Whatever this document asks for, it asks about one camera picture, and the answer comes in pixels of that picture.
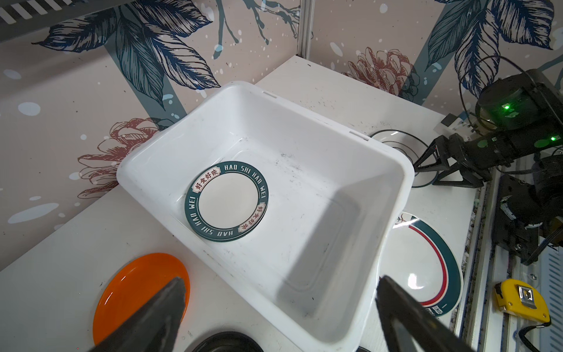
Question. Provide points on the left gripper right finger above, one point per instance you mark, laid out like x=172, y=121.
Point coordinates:
x=407, y=326

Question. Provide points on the white plate black flower outline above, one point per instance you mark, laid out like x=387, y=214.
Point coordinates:
x=410, y=146

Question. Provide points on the white plastic bin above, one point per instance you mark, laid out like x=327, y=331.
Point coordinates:
x=310, y=266

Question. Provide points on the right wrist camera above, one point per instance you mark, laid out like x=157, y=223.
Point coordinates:
x=452, y=124

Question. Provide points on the orange plate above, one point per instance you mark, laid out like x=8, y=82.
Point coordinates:
x=132, y=287

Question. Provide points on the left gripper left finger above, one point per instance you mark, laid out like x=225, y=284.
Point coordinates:
x=154, y=327

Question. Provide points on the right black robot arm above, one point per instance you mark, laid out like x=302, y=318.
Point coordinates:
x=527, y=111

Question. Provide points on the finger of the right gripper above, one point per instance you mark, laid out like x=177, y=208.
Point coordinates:
x=462, y=177
x=435, y=158

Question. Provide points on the green rim lettered plate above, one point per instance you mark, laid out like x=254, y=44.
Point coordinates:
x=226, y=201

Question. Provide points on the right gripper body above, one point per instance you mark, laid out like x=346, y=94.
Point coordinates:
x=489, y=151

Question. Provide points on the white plate green red rim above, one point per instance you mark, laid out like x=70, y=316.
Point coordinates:
x=419, y=260

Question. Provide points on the black hanging wall basket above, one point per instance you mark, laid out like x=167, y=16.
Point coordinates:
x=19, y=17

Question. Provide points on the yellow tape measure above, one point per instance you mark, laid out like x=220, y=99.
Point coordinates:
x=517, y=298

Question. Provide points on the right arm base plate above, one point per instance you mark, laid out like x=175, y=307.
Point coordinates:
x=518, y=219

